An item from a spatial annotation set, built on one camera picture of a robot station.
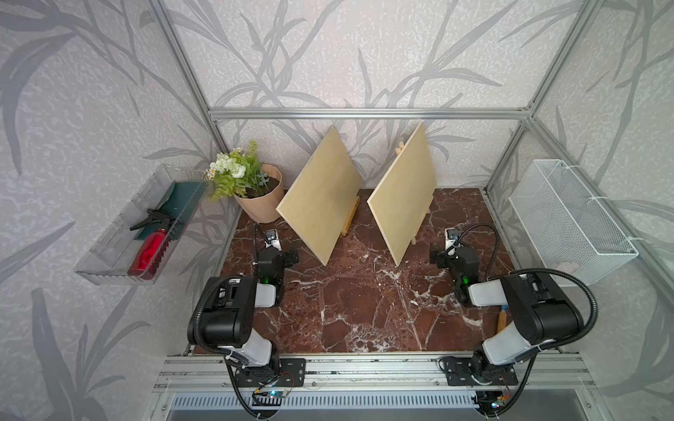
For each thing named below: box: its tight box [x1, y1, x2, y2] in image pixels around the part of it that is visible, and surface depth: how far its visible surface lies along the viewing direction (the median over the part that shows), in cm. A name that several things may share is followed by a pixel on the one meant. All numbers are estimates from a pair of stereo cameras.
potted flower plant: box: [205, 140, 285, 224], surface depth 90 cm
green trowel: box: [134, 180, 208, 242], surface depth 70 cm
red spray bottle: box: [128, 208, 176, 280], surface depth 61 cm
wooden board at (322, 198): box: [275, 125, 361, 266], surface depth 93 cm
